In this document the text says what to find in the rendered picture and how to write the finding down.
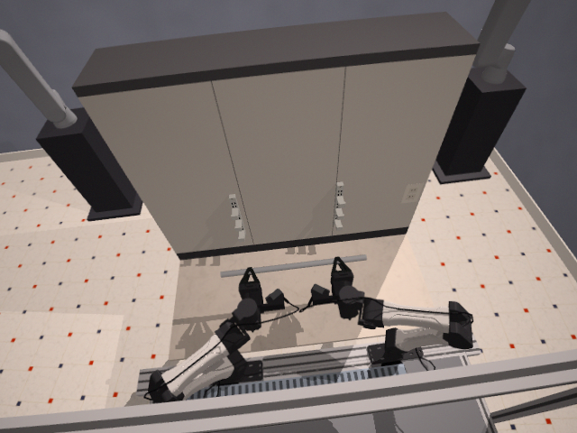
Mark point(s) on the beige wall panel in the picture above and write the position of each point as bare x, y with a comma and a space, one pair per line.
277, 116

